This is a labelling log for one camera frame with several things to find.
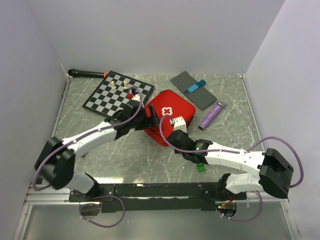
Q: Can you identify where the white chess piece right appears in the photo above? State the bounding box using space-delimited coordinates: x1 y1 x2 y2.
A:
123 80 129 90

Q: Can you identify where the white chess piece left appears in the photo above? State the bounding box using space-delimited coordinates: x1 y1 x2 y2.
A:
111 81 117 90

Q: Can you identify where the black mounting rail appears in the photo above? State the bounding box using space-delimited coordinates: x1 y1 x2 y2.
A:
68 182 247 213

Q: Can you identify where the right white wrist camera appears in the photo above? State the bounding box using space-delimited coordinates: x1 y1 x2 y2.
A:
170 116 187 133

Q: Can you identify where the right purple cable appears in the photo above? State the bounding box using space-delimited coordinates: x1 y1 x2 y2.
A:
159 114 305 224

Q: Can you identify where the black white chessboard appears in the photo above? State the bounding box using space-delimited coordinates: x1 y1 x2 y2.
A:
82 71 155 117

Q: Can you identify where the grey lego baseplate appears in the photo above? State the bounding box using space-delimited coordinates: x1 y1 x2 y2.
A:
170 71 217 110

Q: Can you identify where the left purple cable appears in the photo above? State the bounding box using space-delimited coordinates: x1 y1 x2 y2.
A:
33 86 144 228

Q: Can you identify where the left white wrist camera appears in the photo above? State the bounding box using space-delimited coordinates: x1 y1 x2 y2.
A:
127 92 141 102

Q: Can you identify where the blue lego brick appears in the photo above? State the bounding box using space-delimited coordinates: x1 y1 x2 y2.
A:
187 79 206 93

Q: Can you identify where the red black medicine bag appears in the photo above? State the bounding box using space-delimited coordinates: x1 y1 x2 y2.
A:
143 89 197 148

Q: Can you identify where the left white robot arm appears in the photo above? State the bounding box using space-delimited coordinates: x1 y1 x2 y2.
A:
33 99 160 201

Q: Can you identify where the white chess piece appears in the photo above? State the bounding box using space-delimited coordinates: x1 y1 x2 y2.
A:
111 81 117 90
123 80 129 90

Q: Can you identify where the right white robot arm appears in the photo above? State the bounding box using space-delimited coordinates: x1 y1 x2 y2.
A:
167 130 294 200

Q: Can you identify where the black microphone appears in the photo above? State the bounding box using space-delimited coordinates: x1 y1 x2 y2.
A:
67 69 107 79

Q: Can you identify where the purple tube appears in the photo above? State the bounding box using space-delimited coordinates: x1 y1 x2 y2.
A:
198 99 226 131

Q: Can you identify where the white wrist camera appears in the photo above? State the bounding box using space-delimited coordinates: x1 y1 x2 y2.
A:
170 116 187 133
127 92 141 102

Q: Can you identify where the purple cable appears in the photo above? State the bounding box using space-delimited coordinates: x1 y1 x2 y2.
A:
33 86 144 228
159 114 305 224

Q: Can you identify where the green plastic clip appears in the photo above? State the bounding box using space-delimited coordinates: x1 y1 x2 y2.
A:
197 163 206 173

